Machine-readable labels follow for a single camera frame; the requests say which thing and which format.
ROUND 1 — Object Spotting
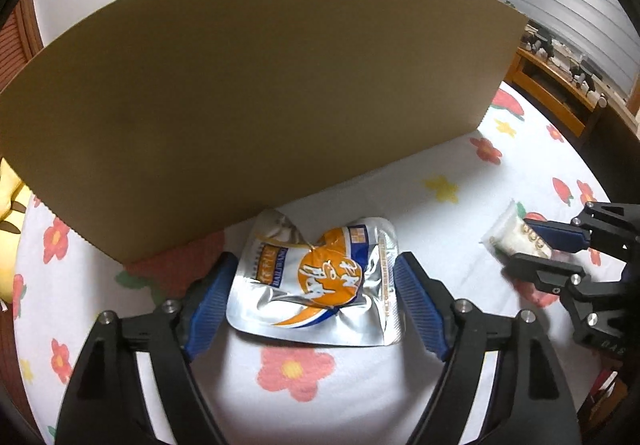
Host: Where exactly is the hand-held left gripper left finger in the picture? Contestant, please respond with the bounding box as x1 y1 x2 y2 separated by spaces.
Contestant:
54 252 240 445

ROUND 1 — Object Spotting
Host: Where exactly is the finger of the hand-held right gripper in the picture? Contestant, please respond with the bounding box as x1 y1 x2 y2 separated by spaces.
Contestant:
522 201 640 258
502 253 585 296

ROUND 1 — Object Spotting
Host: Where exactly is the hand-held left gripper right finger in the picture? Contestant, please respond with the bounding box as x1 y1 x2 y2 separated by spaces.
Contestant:
394 251 583 445

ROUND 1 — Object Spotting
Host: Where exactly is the white clear biscuit packet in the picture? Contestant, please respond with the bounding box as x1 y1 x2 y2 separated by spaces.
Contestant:
480 199 556 266

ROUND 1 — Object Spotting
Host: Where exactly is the silver and orange foil packet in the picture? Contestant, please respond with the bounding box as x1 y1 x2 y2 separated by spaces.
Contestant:
226 209 403 348

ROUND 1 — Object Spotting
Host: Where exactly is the brown cardboard box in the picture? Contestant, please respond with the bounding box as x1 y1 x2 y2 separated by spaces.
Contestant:
0 0 528 265

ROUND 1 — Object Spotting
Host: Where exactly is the white floral bedsheet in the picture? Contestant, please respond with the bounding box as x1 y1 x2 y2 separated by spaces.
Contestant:
12 80 616 445

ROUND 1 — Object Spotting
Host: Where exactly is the wooden cabinet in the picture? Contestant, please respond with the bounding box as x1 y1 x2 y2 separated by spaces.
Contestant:
505 45 640 146

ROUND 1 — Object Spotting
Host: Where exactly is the yellow plush toy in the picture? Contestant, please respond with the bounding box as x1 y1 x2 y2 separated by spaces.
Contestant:
0 158 33 303

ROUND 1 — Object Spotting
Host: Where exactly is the louvered wooden wardrobe door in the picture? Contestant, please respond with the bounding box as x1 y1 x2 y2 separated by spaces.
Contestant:
0 0 43 96

